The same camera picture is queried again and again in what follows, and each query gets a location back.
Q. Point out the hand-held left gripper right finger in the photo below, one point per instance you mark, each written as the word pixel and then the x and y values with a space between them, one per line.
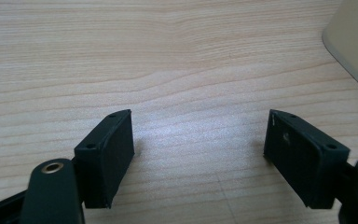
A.
pixel 304 161

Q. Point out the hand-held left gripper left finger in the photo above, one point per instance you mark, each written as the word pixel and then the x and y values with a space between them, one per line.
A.
pixel 105 161

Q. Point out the white plastic bin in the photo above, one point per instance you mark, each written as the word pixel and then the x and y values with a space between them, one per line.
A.
pixel 354 34

